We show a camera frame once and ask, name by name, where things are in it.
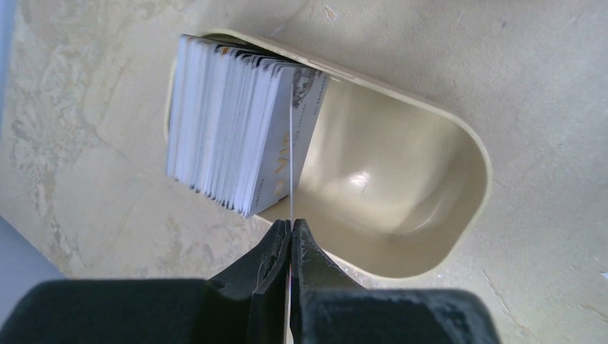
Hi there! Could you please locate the silver VIP card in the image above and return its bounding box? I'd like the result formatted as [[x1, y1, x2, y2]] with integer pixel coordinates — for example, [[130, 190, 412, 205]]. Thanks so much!
[[285, 95, 295, 343]]

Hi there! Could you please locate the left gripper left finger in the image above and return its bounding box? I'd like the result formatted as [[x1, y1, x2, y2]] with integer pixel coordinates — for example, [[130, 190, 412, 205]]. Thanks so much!
[[1, 220, 291, 343]]

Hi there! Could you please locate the stack of white cards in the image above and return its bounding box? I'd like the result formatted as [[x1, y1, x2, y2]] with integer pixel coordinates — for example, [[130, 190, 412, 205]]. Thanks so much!
[[166, 35, 329, 217]]

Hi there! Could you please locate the beige oval tray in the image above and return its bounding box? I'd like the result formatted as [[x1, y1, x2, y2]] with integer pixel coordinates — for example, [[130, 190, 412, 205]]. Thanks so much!
[[163, 28, 493, 280]]

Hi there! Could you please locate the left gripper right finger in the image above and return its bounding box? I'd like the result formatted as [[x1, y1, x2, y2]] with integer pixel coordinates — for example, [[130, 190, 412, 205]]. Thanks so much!
[[290, 219, 500, 343]]

